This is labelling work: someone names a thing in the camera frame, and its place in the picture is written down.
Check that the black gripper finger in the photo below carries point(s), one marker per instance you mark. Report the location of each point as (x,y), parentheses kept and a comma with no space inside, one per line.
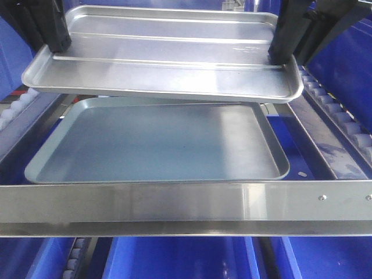
(292,29)
(50,21)

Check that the silver ribbed metal tray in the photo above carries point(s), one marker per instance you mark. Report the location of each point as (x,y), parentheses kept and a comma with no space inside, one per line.
(167,53)

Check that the shelf roller track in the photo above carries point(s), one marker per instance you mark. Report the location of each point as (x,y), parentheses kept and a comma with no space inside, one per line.
(19,101)
(342,118)

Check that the right shelf left roller track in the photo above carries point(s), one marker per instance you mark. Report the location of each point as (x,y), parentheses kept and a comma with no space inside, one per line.
(19,101)

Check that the large grey metal tray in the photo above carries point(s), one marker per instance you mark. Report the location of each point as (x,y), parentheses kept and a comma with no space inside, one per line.
(136,140)

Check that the blue bin left side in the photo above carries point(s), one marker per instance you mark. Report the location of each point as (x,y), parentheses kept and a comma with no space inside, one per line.
(16,55)

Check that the blue bin right side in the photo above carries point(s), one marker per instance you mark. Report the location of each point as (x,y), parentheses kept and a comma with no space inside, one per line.
(343,67)

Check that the lower roller track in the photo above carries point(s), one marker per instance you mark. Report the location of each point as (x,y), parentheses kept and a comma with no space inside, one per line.
(75,258)

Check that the blue bin below centre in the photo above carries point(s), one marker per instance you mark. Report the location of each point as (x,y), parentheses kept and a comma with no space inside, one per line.
(181,257)

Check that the right shelf left divider rail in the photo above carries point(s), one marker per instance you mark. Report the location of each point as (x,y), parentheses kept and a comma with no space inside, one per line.
(20,138)

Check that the shelf divider rail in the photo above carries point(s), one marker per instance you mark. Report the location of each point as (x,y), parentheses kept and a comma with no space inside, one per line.
(20,138)
(326,149)

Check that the steel front rail right shelf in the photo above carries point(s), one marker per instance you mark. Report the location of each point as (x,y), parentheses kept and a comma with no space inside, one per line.
(254,208)

